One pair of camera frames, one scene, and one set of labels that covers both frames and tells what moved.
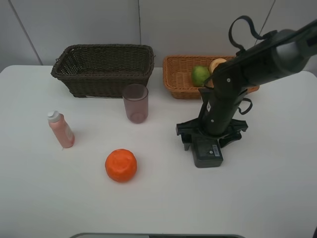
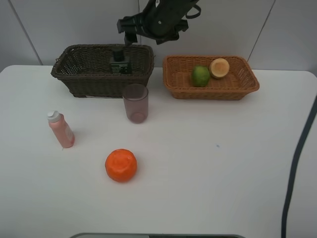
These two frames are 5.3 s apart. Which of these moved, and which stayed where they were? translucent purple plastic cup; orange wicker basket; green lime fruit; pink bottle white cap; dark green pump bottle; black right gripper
Moved: black right gripper; dark green pump bottle
Stayed: pink bottle white cap; orange wicker basket; translucent purple plastic cup; green lime fruit
